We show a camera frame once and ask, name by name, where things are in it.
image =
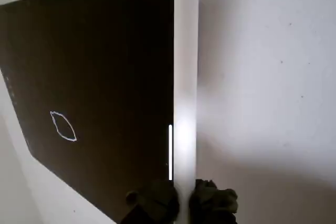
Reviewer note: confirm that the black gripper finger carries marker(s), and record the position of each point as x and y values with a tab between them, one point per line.
212	205
155	203

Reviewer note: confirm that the white stylus pencil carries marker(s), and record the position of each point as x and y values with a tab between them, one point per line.
186	77

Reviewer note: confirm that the silver tablet with black screen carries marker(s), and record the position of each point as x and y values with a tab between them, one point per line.
105	64

